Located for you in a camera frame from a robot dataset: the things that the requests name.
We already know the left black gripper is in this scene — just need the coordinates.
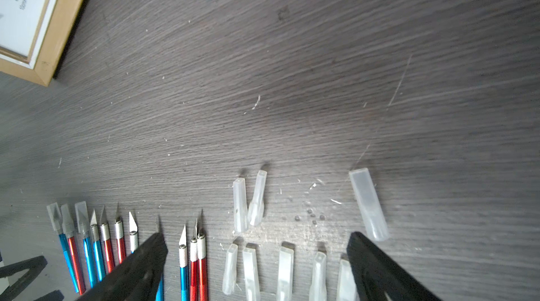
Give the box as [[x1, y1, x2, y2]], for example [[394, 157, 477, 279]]
[[0, 232, 169, 301]]

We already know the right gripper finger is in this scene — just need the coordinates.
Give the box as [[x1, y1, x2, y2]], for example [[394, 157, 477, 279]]
[[347, 232, 439, 300]]

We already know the red carving knife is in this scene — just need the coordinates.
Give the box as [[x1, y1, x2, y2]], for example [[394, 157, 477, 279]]
[[195, 217, 209, 301], [189, 219, 198, 301], [99, 206, 115, 274]]

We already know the blue knife capped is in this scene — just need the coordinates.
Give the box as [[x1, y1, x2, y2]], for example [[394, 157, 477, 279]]
[[75, 201, 98, 288], [129, 211, 139, 253], [178, 226, 190, 301]]

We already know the red knife capped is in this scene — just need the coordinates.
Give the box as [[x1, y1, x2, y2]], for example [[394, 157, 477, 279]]
[[114, 203, 126, 264]]

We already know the blue knife far left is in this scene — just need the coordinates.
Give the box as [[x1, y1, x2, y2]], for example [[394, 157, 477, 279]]
[[46, 203, 80, 293]]

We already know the wooden picture frame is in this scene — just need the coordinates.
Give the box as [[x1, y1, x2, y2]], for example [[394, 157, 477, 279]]
[[1, 0, 84, 87]]

